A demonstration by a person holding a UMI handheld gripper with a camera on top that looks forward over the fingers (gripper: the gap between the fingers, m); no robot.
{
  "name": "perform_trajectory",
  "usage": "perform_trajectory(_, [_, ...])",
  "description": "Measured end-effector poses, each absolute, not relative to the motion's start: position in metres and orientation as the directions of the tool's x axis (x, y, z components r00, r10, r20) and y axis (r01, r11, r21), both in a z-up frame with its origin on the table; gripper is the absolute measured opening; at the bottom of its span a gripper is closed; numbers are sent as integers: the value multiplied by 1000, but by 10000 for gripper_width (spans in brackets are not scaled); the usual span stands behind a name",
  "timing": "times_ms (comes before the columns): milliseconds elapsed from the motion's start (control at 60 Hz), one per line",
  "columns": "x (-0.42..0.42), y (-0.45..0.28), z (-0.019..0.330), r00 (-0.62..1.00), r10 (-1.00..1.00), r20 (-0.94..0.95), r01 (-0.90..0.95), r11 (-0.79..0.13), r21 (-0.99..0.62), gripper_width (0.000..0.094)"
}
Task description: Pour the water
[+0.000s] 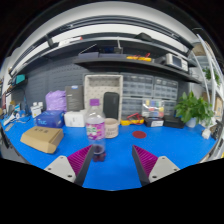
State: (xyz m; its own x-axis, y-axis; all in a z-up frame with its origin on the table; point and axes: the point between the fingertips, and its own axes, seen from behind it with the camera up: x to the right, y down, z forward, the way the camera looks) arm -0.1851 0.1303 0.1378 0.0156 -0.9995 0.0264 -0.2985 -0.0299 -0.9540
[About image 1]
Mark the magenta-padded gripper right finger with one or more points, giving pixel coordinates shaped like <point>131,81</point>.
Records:
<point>146,162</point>

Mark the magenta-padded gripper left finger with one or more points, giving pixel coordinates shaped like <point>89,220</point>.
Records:
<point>78,162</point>

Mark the clear bottle with purple cap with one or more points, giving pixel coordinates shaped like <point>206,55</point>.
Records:
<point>95,130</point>

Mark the flat round red coaster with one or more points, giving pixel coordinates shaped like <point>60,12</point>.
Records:
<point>139,134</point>

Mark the black box with white label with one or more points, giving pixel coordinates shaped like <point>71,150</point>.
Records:
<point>153,122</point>

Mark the white carton box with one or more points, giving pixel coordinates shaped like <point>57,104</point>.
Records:
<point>75,119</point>

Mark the yellow meter with red leads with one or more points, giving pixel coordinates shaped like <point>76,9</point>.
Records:
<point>133,120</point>

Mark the brown cardboard box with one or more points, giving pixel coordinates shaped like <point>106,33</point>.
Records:
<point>41,138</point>

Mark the beige patterned cup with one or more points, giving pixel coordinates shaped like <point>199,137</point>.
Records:
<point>112,128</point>

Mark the black flat case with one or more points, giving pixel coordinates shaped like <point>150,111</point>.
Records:
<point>174,122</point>

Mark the blue carton box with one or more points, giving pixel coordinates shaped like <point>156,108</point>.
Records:
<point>50,119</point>

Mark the clear organizer with colourful parts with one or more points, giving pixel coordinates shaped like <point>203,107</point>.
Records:
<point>152,107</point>

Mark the dark grey upright box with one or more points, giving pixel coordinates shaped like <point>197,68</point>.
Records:
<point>74,98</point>

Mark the purple plastic bag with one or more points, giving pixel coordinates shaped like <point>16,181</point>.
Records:
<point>55,101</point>

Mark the black rounded case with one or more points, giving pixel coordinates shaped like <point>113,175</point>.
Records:
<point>111,105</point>

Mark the small white box with bottles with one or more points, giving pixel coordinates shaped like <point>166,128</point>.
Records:
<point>36,110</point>

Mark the green potted plant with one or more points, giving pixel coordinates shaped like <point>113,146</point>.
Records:
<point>193,108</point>

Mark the grey small-drawer cabinet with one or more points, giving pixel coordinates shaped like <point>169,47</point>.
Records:
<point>137,86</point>
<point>166,89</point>

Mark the white perforated tray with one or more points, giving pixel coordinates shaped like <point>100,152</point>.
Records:
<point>96,87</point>

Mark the dark overhead shelf unit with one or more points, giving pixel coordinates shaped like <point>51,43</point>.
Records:
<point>126,64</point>

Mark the white metal rack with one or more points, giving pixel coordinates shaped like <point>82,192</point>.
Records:
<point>209,66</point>

